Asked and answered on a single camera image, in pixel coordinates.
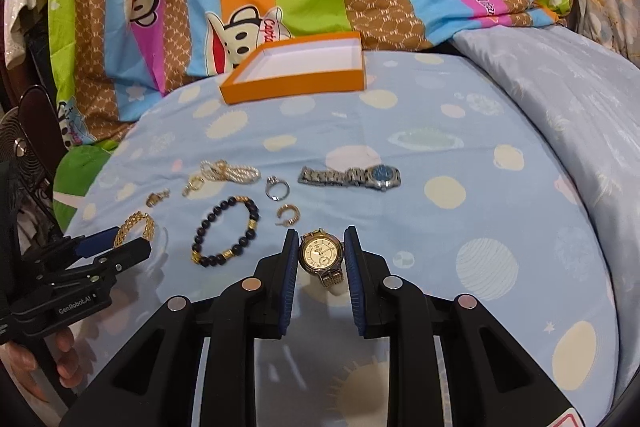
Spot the gold chain bracelet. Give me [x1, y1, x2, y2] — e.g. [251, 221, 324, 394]
[113, 210, 156, 249]

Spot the black bead bracelet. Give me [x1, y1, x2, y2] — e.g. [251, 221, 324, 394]
[190, 195, 260, 269]

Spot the gold dial wristwatch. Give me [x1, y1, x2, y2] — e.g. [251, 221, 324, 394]
[298, 229, 344, 288]

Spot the gold hoop ring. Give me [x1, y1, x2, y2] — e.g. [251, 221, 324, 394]
[274, 202, 302, 228]

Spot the silver blue dial wristwatch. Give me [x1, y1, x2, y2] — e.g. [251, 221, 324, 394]
[297, 164, 401, 192]

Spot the white pearl bracelet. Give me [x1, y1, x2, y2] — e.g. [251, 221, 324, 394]
[199, 159, 262, 186]

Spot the orange jewelry box tray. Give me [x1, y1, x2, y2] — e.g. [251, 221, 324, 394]
[219, 31, 367, 105]

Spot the left hand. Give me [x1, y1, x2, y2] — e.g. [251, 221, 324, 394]
[0, 325, 89, 403]

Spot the gold clip earring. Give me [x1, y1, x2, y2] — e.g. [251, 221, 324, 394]
[145, 190, 170, 208]

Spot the green cloth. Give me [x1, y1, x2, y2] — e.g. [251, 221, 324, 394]
[53, 140, 118, 232]

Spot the gold hoop drop earring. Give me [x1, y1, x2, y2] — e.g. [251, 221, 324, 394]
[182, 174, 205, 197]

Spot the black standing fan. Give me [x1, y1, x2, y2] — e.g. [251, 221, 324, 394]
[1, 86, 67, 222]

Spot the blue planet print bedsheet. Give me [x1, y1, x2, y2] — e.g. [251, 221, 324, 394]
[70, 52, 618, 426]

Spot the light blue folded blanket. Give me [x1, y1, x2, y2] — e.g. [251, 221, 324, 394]
[452, 26, 639, 393]

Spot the silver ring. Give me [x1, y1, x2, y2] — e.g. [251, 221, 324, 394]
[263, 175, 291, 203]

